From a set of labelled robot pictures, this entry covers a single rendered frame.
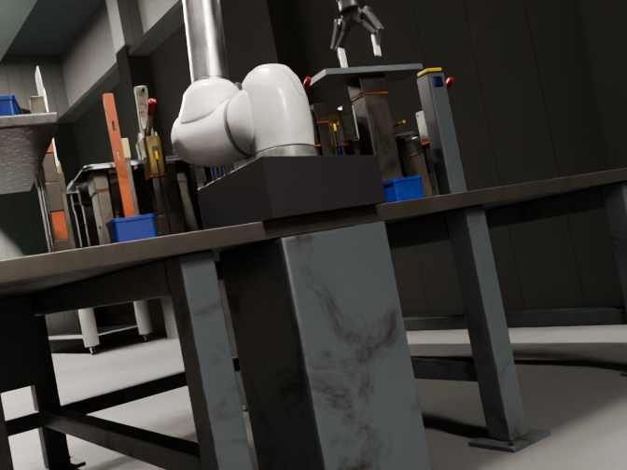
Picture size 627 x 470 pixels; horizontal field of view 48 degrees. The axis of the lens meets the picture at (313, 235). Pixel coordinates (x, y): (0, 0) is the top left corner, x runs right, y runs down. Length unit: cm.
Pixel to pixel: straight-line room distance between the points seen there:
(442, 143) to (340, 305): 100
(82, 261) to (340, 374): 61
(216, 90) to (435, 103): 89
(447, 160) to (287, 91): 87
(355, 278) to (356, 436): 35
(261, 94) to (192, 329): 59
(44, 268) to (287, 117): 68
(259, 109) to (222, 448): 77
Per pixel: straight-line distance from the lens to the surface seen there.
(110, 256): 135
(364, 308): 162
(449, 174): 241
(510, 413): 204
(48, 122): 168
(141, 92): 224
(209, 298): 147
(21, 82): 1089
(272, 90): 170
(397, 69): 235
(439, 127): 243
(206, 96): 182
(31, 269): 131
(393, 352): 167
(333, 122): 241
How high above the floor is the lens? 61
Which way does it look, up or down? 2 degrees up
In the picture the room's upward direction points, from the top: 11 degrees counter-clockwise
